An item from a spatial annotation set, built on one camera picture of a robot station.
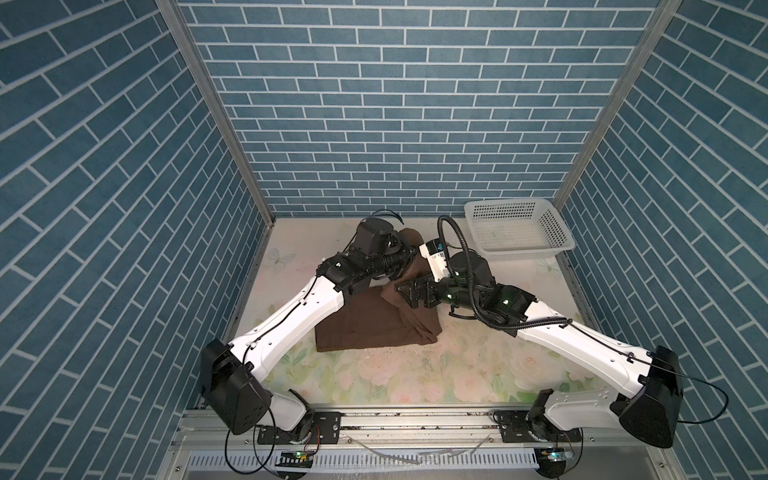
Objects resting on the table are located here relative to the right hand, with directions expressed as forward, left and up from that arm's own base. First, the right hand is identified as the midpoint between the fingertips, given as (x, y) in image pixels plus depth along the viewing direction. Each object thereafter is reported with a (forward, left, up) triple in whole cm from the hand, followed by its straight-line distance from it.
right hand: (404, 278), depth 72 cm
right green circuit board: (-30, -38, -29) cm, 57 cm away
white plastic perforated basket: (+46, -43, -28) cm, 68 cm away
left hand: (+7, -5, +4) cm, 9 cm away
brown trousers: (+1, +9, -24) cm, 25 cm away
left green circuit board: (-35, +22, -29) cm, 51 cm away
